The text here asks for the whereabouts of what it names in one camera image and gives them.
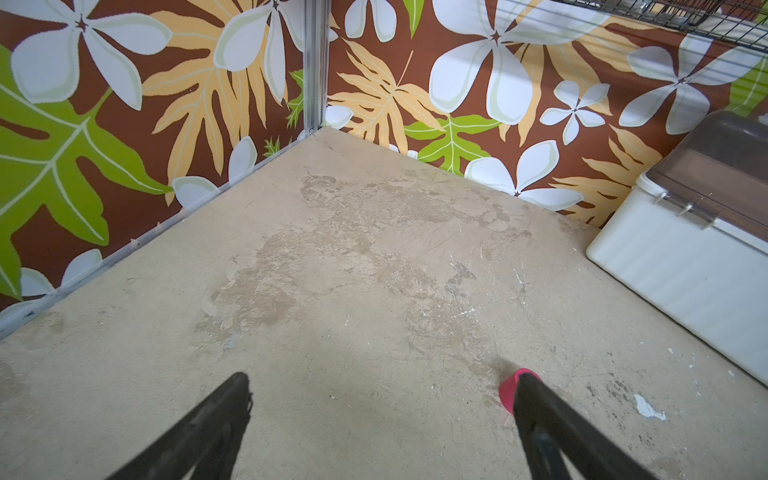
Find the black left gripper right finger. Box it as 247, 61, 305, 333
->
513, 371, 654, 479

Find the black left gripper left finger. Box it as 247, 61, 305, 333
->
110, 372, 252, 479

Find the pink cylinder block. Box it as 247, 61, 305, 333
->
498, 368, 541, 415

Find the white toolbox brown lid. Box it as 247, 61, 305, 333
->
586, 111, 767, 382

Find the aluminium frame post left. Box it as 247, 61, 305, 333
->
303, 0, 331, 135

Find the black wire basket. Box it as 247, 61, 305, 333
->
565, 0, 767, 53

